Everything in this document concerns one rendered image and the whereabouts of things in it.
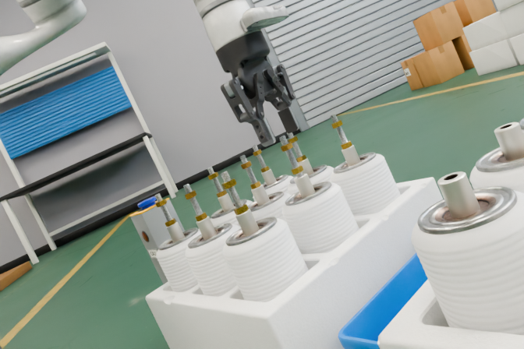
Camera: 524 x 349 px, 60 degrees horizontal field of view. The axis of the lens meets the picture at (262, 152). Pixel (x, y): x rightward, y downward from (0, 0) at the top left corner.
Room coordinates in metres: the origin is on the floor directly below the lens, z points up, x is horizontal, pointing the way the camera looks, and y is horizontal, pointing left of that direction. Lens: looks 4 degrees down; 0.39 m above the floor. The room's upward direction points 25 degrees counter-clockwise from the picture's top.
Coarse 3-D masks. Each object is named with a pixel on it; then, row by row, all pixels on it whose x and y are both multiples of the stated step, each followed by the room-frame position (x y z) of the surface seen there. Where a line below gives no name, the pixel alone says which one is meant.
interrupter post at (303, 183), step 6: (306, 174) 0.67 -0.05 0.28; (294, 180) 0.67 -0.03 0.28; (300, 180) 0.66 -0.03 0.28; (306, 180) 0.66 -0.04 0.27; (300, 186) 0.66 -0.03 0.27; (306, 186) 0.66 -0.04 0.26; (312, 186) 0.67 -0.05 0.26; (300, 192) 0.67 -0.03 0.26; (306, 192) 0.66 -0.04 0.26; (312, 192) 0.66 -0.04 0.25
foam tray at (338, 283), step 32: (416, 192) 0.69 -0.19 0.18; (384, 224) 0.63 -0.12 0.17; (320, 256) 0.60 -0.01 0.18; (352, 256) 0.59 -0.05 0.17; (384, 256) 0.62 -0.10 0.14; (160, 288) 0.81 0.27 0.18; (192, 288) 0.72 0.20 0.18; (288, 288) 0.54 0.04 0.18; (320, 288) 0.54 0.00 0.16; (352, 288) 0.57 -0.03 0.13; (160, 320) 0.78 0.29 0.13; (192, 320) 0.67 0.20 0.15; (224, 320) 0.58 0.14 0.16; (256, 320) 0.51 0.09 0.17; (288, 320) 0.51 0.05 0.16; (320, 320) 0.53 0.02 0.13
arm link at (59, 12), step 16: (48, 0) 0.79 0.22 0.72; (64, 0) 0.80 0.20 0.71; (80, 0) 0.84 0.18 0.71; (32, 16) 0.80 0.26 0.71; (48, 16) 0.80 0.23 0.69; (64, 16) 0.80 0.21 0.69; (80, 16) 0.83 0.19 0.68; (32, 32) 0.79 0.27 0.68; (48, 32) 0.79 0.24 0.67; (64, 32) 0.82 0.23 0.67; (0, 48) 0.75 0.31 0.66; (16, 48) 0.77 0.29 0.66; (32, 48) 0.78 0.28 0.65; (0, 64) 0.75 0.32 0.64
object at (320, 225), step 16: (336, 192) 0.64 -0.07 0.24; (288, 208) 0.65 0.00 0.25; (304, 208) 0.63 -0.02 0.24; (320, 208) 0.62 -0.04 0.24; (336, 208) 0.63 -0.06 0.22; (288, 224) 0.66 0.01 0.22; (304, 224) 0.63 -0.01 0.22; (320, 224) 0.62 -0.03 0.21; (336, 224) 0.63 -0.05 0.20; (352, 224) 0.64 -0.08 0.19; (304, 240) 0.64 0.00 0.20; (320, 240) 0.63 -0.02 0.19; (336, 240) 0.62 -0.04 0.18
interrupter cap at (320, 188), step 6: (318, 186) 0.68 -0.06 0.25; (324, 186) 0.66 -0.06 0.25; (330, 186) 0.65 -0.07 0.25; (318, 192) 0.64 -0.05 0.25; (288, 198) 0.69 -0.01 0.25; (294, 198) 0.68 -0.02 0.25; (300, 198) 0.67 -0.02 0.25; (306, 198) 0.63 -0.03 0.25; (312, 198) 0.63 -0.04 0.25; (288, 204) 0.66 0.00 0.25; (294, 204) 0.64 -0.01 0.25
